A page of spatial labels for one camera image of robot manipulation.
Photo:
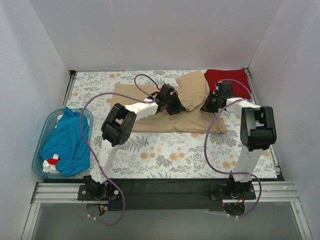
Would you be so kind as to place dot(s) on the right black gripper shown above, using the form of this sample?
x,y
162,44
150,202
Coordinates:
x,y
210,102

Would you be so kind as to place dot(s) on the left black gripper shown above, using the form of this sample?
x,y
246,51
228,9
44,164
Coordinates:
x,y
173,105

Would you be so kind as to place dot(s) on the beige t shirt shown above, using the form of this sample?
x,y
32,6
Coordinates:
x,y
193,91

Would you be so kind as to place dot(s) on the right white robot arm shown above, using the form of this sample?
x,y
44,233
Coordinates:
x,y
257,134

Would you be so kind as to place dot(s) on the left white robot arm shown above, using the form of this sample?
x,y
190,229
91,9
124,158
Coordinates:
x,y
117,129

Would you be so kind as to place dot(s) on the folded red t shirt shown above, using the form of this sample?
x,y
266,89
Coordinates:
x,y
241,88

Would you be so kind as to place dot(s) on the floral table cloth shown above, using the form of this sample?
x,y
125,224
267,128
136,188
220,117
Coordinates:
x,y
154,155

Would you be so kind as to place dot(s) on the blue t shirt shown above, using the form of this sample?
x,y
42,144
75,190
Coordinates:
x,y
68,140

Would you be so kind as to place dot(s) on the teal plastic basket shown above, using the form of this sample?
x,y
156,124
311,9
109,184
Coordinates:
x,y
48,127

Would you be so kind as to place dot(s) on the white and red garment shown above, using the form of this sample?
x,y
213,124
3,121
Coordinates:
x,y
49,165

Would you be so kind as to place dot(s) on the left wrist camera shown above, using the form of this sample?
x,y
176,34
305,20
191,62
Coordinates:
x,y
165,91

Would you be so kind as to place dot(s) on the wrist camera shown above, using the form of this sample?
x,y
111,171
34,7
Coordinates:
x,y
165,91
225,89

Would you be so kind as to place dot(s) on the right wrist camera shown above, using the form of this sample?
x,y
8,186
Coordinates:
x,y
225,89

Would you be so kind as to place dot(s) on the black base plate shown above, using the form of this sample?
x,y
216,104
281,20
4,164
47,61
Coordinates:
x,y
165,194

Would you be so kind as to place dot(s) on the aluminium frame rail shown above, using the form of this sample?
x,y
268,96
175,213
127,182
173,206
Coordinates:
x,y
272,191

